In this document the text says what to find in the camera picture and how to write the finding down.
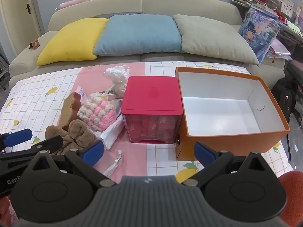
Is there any yellow pillow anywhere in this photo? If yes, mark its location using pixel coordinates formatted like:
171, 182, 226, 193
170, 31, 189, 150
36, 18, 110, 66

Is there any grey patterned cushion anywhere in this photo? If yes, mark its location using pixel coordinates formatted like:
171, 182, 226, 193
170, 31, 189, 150
96, 11, 145, 19

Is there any pink plush toy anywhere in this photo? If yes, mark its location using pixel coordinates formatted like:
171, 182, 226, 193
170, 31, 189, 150
58, 0, 101, 10

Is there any blue printed figure pillow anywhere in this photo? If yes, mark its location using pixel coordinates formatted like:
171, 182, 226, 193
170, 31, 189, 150
238, 8, 282, 65

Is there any cream door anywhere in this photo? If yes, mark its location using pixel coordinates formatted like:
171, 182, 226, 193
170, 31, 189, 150
0, 0, 46, 59

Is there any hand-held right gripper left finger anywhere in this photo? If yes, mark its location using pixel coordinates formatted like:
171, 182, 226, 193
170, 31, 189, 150
25, 141, 117, 187

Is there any white printed storage box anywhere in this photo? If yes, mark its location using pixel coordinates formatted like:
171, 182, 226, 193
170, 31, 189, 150
267, 0, 294, 17

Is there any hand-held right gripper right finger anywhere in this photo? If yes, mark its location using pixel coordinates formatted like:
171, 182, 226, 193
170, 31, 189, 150
181, 141, 277, 187

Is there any black backpack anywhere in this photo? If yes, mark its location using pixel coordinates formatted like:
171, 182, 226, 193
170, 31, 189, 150
271, 77, 297, 124

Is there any small red ornament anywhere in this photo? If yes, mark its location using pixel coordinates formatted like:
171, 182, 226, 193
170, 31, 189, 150
273, 9, 287, 22

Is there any grey-green pillow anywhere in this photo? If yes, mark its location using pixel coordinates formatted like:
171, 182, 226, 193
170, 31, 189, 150
172, 14, 260, 66

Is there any small pink printed packet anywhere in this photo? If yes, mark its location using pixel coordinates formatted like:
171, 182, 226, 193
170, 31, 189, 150
77, 88, 88, 102

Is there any brown fluffy cloth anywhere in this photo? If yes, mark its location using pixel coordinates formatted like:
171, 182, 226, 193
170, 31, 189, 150
45, 119, 97, 155

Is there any white bag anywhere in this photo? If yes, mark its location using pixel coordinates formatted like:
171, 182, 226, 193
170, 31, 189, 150
96, 98, 125, 150

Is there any pink plastic folder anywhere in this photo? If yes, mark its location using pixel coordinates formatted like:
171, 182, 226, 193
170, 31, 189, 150
267, 38, 293, 61

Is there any orange cardboard box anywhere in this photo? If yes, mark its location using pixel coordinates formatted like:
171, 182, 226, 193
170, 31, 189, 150
175, 67, 290, 161

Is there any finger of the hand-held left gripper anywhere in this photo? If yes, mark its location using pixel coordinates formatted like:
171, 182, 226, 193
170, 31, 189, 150
0, 129, 33, 152
14, 135, 64, 161

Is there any pink white crochet pouch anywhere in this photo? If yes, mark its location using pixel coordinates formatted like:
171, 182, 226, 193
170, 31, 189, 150
77, 92, 117, 131

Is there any clear plastic wrap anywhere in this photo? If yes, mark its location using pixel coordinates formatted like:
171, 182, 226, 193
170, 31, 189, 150
105, 64, 130, 98

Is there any brown bread-shaped sponge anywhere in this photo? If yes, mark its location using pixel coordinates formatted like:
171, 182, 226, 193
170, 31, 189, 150
58, 92, 82, 130

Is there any black metal stand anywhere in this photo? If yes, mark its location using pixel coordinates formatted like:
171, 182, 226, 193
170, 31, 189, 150
0, 52, 10, 91

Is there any checked lemon print tablecloth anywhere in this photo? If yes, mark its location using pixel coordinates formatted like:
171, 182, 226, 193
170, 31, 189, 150
0, 61, 295, 194

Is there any pink office chair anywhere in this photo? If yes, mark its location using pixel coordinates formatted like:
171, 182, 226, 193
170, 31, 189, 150
286, 59, 303, 81

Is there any grey desk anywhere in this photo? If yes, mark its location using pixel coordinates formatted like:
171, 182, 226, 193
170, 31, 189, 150
231, 0, 303, 44

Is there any beige sofa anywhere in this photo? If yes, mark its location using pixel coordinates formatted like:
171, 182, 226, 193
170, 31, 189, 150
8, 0, 286, 86

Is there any red lidded storage box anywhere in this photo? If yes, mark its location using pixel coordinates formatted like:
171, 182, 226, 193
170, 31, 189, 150
121, 76, 184, 145

